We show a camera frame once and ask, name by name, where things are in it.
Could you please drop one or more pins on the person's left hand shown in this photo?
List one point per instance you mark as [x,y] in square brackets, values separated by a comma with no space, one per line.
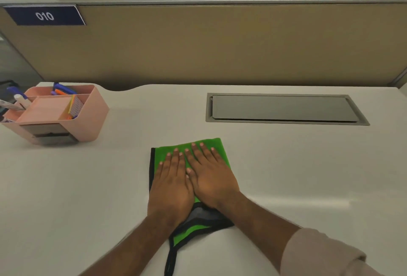
[171,190]

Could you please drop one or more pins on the person's right hand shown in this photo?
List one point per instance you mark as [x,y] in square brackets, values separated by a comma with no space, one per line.
[213,180]

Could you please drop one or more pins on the person's right little finger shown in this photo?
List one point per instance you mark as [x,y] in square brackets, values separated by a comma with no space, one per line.
[219,158]

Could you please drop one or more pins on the person's left little finger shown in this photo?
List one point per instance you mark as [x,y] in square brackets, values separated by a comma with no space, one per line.
[161,172]

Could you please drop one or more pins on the person's left middle finger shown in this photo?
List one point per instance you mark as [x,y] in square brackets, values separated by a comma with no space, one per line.
[176,162]

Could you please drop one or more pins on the person's right thumb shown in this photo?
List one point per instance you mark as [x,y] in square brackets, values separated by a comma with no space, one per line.
[190,177]

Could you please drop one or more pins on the person's right middle finger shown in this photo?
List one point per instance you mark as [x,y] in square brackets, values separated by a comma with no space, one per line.
[199,154]

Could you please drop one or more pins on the green cloth with black trim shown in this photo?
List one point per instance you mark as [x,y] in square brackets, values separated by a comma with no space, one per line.
[210,144]

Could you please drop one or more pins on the person's right forearm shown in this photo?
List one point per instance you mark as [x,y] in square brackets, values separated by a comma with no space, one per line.
[260,218]

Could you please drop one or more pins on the person's left forearm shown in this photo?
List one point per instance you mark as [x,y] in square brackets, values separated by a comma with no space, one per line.
[140,247]

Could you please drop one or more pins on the pink desk organizer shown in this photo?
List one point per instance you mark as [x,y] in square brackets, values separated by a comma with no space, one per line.
[90,116]

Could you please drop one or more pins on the colourful sticky note pad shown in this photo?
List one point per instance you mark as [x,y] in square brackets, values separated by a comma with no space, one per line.
[75,107]

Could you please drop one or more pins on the beige desk partition panel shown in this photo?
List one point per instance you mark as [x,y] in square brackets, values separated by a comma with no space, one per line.
[222,43]

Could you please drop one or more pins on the orange marker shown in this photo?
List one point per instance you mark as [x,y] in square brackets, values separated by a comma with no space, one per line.
[62,91]

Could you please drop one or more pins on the beige sleeve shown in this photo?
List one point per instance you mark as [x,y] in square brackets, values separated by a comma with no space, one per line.
[321,255]

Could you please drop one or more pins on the blue sign plate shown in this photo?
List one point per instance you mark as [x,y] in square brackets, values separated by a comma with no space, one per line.
[44,15]

